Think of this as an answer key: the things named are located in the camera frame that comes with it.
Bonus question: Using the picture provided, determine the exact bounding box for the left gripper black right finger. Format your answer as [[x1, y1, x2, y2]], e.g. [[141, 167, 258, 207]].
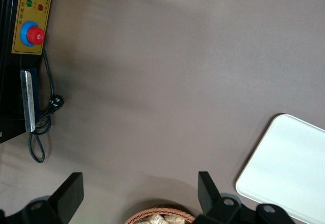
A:
[[194, 171, 295, 224]]

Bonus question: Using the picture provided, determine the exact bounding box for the cream rectangular tray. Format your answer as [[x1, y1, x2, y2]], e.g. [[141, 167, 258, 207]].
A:
[[235, 114, 325, 224]]

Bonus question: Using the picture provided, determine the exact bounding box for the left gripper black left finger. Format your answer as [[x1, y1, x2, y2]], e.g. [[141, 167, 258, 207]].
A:
[[7, 172, 84, 224]]

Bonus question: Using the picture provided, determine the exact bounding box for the black machine with yellow panel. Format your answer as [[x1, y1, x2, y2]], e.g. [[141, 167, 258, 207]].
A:
[[0, 0, 55, 145]]

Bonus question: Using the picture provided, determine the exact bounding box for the clear wrapped cracker snack pack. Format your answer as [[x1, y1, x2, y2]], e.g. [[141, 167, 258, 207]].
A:
[[164, 215, 186, 224], [142, 214, 166, 224]]

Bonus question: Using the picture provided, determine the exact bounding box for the dark brown wicker basket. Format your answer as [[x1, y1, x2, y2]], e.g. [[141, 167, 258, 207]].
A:
[[123, 207, 196, 224]]

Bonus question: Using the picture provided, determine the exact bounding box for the red emergency stop button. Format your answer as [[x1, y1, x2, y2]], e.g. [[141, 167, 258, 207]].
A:
[[20, 20, 46, 47]]

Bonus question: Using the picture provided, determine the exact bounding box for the black power cable with plug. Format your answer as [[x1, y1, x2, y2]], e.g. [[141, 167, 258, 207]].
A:
[[27, 48, 64, 164]]

